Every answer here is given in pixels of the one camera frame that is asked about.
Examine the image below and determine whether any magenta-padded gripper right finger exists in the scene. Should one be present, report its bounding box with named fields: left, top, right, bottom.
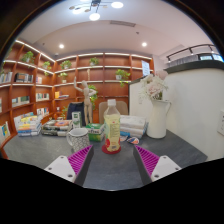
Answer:
left=132, top=144, right=182, bottom=186

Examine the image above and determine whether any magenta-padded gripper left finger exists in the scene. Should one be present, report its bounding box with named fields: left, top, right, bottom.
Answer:
left=43, top=144, right=95, bottom=187

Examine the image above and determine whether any yellow drink bottle white cap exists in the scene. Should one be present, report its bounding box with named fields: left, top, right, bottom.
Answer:
left=103, top=98, right=122, bottom=154

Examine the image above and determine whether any white geometric patterned mug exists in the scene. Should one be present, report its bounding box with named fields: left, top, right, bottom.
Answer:
left=66, top=127, right=91, bottom=153

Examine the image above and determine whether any dark magazine stack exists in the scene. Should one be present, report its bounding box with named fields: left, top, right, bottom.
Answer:
left=40, top=119, right=74, bottom=138

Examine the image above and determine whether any white pitcher vase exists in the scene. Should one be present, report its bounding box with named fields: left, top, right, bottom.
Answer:
left=145, top=99, right=173, bottom=139

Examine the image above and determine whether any green tissue box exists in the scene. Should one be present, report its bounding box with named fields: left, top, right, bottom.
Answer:
left=85, top=123, right=106, bottom=143

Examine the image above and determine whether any white green drink carton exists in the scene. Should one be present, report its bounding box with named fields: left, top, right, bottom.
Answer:
left=71, top=111, right=83, bottom=130

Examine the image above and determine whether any colourful book stack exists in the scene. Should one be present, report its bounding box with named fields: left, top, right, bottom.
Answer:
left=16, top=114, right=43, bottom=138

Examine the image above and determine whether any dark chair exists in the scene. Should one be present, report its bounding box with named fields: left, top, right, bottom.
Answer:
left=65, top=101, right=86, bottom=122

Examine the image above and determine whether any wooden artist mannequin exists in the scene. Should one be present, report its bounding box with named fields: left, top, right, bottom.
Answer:
left=73, top=76, right=98, bottom=126

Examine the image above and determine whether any green leafy potted plant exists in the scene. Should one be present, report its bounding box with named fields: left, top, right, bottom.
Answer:
left=87, top=84, right=100, bottom=111

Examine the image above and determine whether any white pink flower bouquet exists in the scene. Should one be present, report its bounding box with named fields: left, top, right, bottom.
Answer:
left=138, top=69, right=169, bottom=103

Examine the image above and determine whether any brown wooden shelf unit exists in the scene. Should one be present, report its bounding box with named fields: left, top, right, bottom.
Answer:
left=0, top=39, right=156, bottom=134

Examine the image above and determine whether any black metal railing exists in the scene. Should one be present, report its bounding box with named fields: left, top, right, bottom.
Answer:
left=166, top=43, right=221, bottom=63

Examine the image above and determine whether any ceiling air vent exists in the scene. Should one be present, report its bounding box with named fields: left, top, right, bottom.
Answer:
left=109, top=20, right=137, bottom=28

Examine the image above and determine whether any multi-bulb ceiling lamp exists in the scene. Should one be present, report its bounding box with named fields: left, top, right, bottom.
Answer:
left=68, top=0, right=124, bottom=22

